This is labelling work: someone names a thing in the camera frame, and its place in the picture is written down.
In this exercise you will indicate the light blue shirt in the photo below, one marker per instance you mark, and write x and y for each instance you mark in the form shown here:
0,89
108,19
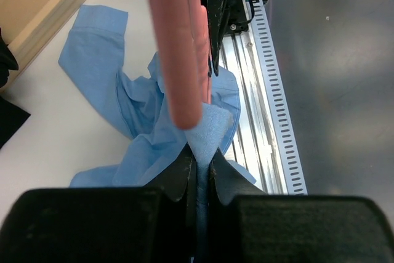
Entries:
93,58

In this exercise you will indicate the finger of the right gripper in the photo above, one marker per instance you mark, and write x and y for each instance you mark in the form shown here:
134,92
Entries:
216,21

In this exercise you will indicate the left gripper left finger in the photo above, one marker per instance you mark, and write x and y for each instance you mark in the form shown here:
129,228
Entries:
152,223

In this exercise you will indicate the wooden clothes rack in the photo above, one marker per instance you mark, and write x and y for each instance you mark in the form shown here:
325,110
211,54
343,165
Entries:
28,25

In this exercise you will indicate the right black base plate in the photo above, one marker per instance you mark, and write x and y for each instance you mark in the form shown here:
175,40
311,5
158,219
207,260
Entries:
237,7

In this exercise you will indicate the grey slotted cable duct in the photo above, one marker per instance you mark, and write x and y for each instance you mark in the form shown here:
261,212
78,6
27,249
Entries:
289,165

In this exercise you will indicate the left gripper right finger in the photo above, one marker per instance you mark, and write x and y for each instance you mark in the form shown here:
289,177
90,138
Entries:
247,225

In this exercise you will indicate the aluminium mounting rail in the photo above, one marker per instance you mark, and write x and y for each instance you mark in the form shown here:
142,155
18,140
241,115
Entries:
253,146

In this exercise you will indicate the black shirt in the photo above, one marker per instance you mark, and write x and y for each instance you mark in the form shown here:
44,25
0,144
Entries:
13,116

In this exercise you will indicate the pink wire hanger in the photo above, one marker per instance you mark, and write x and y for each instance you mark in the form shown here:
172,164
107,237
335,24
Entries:
182,37

